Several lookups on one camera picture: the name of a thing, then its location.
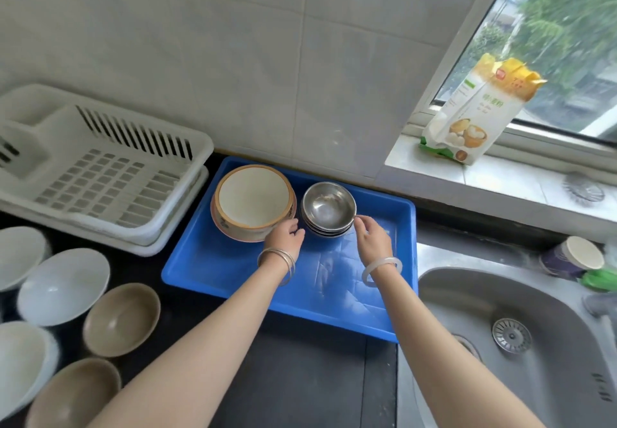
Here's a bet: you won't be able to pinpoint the person's left hand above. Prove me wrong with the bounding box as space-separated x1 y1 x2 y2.
264 218 307 262

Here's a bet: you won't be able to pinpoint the large white bowl black print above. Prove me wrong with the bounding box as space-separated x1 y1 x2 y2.
0 321 61 422

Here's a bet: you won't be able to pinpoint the plain white bowl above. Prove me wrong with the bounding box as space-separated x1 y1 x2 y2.
0 226 51 294
17 247 111 327

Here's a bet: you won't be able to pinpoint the orange rimmed cream bowl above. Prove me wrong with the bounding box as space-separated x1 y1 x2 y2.
214 165 296 230

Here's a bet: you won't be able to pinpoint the steel wool scrubber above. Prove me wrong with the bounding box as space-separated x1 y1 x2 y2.
562 172 606 205

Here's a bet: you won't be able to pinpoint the grey window frame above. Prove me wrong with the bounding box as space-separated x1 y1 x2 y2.
404 0 617 161

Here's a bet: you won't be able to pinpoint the person's right forearm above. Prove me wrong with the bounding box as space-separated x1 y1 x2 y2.
373 268 546 428

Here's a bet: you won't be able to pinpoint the round metal sink strainer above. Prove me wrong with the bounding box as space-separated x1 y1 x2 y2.
491 317 533 355

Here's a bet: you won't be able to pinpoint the silver wrist bangles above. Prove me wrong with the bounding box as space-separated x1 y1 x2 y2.
256 247 296 287

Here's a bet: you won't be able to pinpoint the white plastic dish rack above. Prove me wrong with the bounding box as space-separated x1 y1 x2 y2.
0 84 215 246

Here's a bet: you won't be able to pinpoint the tan bowl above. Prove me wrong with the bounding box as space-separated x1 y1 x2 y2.
24 357 122 428
82 283 161 359

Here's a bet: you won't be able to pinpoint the white drip tray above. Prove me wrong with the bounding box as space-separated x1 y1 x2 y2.
0 167 210 258

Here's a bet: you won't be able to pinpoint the pink rimmed elephant plate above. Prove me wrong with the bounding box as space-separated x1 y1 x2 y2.
210 191 298 243

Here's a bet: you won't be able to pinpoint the person's left forearm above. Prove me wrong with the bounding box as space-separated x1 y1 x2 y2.
89 258 291 428

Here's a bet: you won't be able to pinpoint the person's right hand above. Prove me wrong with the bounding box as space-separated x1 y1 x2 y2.
353 215 396 267

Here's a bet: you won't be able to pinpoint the white tiled windowsill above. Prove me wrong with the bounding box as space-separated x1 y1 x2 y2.
384 133 617 243

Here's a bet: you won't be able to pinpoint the stainless steel sink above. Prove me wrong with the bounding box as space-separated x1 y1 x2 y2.
397 242 617 428

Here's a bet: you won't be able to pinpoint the green plastic container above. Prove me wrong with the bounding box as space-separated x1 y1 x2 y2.
580 268 617 292

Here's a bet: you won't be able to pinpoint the purple white paper cup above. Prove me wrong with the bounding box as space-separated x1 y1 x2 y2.
539 235 605 279

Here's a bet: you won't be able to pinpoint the blue plastic tray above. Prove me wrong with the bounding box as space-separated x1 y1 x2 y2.
161 156 419 344

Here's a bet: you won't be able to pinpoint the white jade bangle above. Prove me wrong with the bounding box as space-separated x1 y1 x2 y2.
361 256 404 289

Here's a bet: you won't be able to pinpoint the grey metal faucet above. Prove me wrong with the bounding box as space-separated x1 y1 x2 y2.
582 291 617 319

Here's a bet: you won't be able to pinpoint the white yellow flour bag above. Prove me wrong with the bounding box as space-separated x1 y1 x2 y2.
419 53 548 166

